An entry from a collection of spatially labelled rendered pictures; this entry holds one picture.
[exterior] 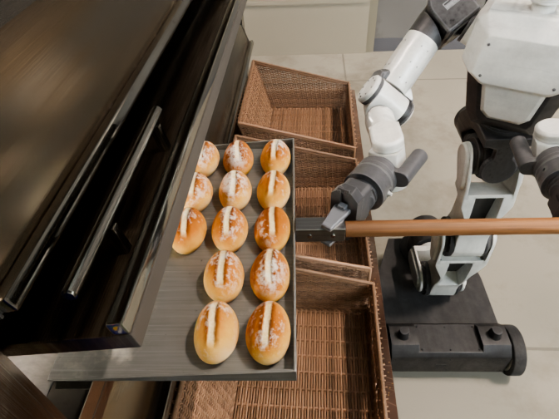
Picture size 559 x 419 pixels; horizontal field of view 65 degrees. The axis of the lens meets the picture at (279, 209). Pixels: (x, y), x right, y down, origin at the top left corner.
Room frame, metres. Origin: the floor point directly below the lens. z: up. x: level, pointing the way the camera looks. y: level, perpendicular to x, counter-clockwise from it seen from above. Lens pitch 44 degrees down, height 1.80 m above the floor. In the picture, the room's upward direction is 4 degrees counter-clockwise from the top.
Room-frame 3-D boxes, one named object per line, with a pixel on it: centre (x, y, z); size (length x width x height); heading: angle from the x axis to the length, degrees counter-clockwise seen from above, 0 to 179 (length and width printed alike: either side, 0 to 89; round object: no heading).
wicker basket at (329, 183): (1.12, -0.06, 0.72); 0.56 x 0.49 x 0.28; 175
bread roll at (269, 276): (0.45, 0.02, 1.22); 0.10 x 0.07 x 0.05; 177
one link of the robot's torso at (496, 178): (1.10, -0.64, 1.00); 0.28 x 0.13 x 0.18; 176
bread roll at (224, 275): (0.46, 0.10, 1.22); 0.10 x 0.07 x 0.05; 179
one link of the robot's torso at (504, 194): (1.03, -0.64, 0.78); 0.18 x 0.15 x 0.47; 86
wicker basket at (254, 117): (1.74, -0.12, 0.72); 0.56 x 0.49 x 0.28; 174
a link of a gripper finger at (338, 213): (0.56, -0.10, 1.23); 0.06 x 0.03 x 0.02; 141
